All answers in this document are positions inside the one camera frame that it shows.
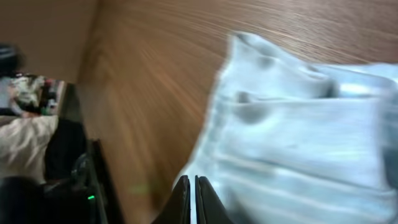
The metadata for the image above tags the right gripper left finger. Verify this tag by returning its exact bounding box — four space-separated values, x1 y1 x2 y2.
151 175 190 224

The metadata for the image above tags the light blue striped garment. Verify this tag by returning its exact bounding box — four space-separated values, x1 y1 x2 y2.
180 32 397 224

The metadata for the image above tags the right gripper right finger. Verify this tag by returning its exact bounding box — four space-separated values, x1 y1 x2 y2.
195 175 233 224

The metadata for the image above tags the red plaid shirt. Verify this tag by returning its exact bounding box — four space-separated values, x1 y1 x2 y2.
39 78 67 115

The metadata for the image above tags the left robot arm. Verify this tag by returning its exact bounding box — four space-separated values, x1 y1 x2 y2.
1 140 124 224

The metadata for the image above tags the green folded cloth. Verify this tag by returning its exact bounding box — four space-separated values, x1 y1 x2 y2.
59 83 83 123

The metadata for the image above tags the cream camouflage garment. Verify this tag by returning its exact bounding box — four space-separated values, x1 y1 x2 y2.
0 74 60 184

